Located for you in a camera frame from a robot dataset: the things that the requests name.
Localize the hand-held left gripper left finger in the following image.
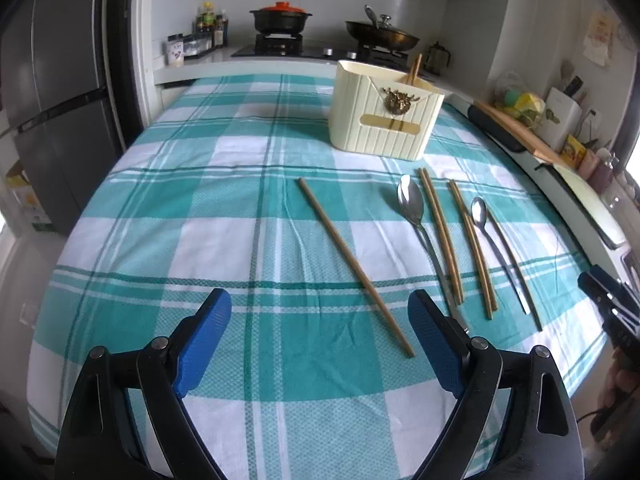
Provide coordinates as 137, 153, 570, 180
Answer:
56, 287, 233, 480

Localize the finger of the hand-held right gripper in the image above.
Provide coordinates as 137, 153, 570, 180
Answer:
578, 274, 621, 321
589, 266, 626, 296

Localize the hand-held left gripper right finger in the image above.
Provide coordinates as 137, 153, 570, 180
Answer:
407, 290, 586, 480

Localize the dark wooden chopstick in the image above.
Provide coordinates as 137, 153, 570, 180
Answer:
485, 206, 543, 332

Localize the small metal spoon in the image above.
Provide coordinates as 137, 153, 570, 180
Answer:
470, 196, 532, 316

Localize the large metal spoon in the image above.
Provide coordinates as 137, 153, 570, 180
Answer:
396, 174, 472, 335

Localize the cream ribbed utensil holder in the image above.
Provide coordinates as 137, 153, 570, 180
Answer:
328, 60, 445, 162

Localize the person's right hand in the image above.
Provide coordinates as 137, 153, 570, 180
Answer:
597, 350, 640, 441

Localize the pink cup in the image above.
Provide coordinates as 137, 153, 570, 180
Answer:
585, 149, 614, 194

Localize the teal plaid tablecloth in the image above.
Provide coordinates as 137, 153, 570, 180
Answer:
27, 74, 608, 480

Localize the yellow snack packet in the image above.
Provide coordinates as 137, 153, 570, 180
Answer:
560, 135, 589, 172

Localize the white knife block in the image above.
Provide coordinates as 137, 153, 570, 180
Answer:
542, 75, 587, 152

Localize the wooden cutting board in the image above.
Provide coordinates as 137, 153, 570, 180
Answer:
472, 100, 567, 167

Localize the black tray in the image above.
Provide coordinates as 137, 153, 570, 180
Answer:
466, 105, 527, 154

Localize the plastic bag of produce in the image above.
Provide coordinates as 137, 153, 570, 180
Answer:
492, 71, 547, 127

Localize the cardboard box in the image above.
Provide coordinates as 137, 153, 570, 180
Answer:
5, 160, 53, 233

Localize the glass french press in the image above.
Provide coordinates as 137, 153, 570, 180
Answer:
425, 42, 454, 75

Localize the white spice jar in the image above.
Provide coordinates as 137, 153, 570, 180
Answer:
166, 34, 186, 67

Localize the grey refrigerator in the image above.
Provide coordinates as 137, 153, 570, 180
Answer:
0, 0, 126, 236

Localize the black gas stove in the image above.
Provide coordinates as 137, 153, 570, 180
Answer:
231, 32, 416, 64

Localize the black wok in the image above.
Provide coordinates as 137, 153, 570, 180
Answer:
344, 4, 422, 52

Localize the yellow-capped oil bottle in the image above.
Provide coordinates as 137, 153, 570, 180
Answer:
196, 1, 216, 45

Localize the black clay pot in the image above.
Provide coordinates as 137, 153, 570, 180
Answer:
249, 8, 313, 35

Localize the wall paper note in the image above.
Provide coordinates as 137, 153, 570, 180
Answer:
582, 10, 617, 67

